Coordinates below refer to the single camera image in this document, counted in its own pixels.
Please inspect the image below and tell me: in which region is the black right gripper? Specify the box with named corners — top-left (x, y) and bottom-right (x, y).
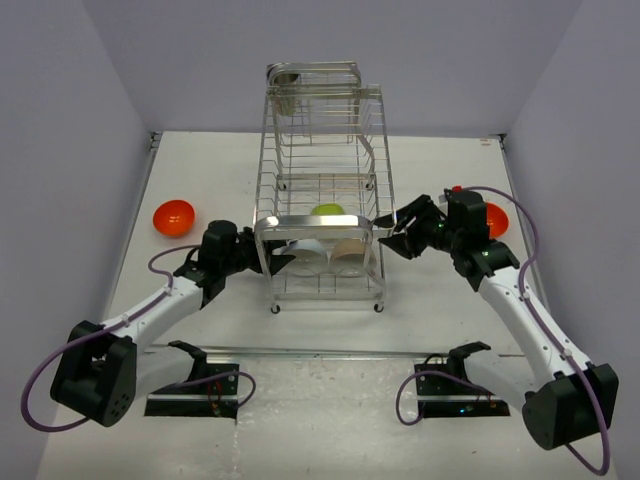
top-left (372, 195), bottom-right (462, 259)

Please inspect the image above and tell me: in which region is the green ribbed bowl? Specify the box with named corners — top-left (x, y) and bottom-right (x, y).
top-left (311, 203), bottom-right (345, 216)

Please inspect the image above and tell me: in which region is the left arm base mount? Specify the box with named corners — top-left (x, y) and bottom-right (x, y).
top-left (144, 341), bottom-right (240, 420)

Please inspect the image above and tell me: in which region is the perforated metal cutlery holder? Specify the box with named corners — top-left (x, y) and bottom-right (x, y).
top-left (273, 73), bottom-right (299, 117)

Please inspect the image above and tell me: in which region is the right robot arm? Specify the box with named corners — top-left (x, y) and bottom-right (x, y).
top-left (373, 187), bottom-right (619, 450)

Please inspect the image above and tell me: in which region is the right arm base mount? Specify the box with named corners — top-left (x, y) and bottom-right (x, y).
top-left (414, 342), bottom-right (510, 419)

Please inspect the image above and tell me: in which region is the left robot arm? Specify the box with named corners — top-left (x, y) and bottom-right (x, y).
top-left (50, 220), bottom-right (295, 427)

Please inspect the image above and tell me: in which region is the orange plastic bowl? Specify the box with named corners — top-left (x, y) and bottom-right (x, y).
top-left (152, 199), bottom-right (196, 238)
top-left (486, 202), bottom-right (510, 239)

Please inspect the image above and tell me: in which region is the white ribbed bowl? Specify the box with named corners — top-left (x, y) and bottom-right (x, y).
top-left (282, 239), bottom-right (328, 277)

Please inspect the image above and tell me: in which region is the metal wire dish rack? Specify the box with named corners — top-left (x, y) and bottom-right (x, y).
top-left (253, 61), bottom-right (395, 313)

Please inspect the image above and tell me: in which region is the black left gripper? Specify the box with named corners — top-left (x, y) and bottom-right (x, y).
top-left (220, 226), bottom-right (295, 276)

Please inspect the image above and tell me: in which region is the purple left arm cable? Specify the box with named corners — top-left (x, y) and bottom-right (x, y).
top-left (20, 242), bottom-right (257, 432)

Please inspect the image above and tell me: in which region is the beige ceramic bowl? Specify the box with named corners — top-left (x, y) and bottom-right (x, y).
top-left (329, 239), bottom-right (366, 277)

